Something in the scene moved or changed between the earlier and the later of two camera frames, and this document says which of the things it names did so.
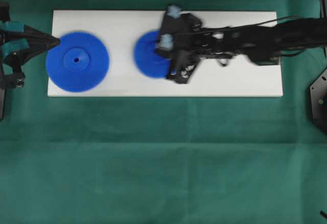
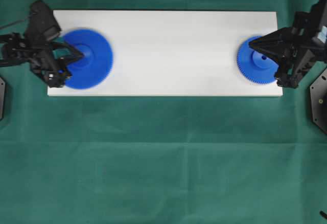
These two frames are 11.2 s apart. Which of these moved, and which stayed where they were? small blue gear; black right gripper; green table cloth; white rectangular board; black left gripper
Moved: black right gripper; small blue gear; black left gripper
Stayed: green table cloth; white rectangular board
